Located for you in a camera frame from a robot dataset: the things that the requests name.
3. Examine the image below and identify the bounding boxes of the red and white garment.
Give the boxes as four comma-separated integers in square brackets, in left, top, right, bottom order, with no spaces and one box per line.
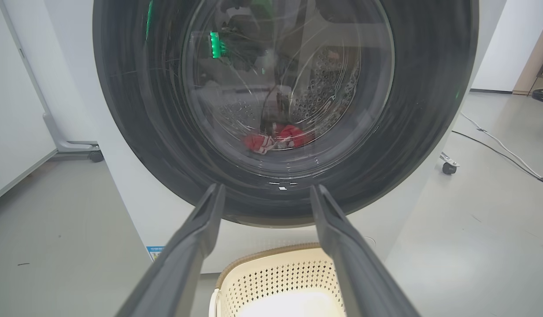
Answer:
[241,123,315,155]

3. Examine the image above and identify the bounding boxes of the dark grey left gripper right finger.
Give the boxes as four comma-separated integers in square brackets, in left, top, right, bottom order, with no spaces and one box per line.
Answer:
[310,184,421,317]

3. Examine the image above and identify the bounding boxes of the light wooden door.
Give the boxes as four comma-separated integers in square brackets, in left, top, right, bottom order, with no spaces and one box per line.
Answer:
[513,13,543,95]

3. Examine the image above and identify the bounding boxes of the cream perforated laundry basket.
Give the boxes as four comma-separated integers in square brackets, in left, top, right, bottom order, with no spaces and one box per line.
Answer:
[209,243,347,317]

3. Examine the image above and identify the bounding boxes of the round black glass washer door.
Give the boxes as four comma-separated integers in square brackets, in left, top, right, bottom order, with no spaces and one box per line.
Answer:
[92,0,480,229]

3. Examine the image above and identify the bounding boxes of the white partition board with leg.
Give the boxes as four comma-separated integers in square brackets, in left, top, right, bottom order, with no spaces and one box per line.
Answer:
[0,0,100,205]

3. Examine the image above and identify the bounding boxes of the white floor cable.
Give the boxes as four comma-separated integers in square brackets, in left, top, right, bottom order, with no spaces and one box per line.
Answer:
[460,112,543,185]

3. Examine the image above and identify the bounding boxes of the black floor cable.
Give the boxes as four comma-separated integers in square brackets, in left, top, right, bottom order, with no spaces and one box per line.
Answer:
[451,130,543,182]

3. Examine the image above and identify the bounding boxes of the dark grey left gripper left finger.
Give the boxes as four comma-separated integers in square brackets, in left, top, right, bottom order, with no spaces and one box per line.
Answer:
[115,183,226,317]

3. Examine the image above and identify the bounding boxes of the white front-load washing machine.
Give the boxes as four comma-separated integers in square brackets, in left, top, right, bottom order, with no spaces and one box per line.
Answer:
[44,0,507,274]

